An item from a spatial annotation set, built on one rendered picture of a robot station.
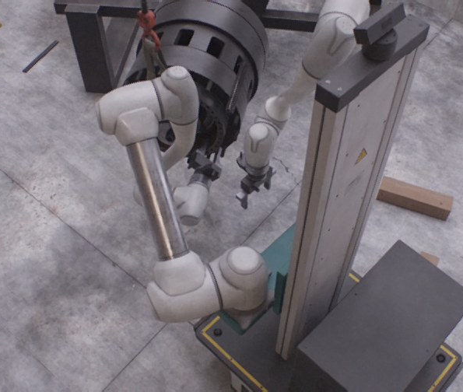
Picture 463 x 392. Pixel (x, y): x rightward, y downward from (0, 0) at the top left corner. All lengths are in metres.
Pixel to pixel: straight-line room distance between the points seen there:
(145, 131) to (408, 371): 1.10
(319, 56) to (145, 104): 0.53
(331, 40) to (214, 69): 0.74
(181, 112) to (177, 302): 0.59
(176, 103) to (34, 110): 2.12
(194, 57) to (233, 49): 0.20
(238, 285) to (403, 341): 0.56
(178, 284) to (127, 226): 1.37
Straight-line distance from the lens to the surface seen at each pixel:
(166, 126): 2.30
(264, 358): 2.40
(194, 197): 2.22
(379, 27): 1.20
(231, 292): 1.81
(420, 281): 2.05
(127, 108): 1.77
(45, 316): 2.96
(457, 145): 3.66
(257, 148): 2.03
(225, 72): 2.29
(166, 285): 1.79
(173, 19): 2.44
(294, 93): 1.81
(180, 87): 1.78
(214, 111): 2.25
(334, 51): 1.64
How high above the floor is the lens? 2.58
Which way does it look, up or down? 55 degrees down
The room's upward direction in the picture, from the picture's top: 1 degrees clockwise
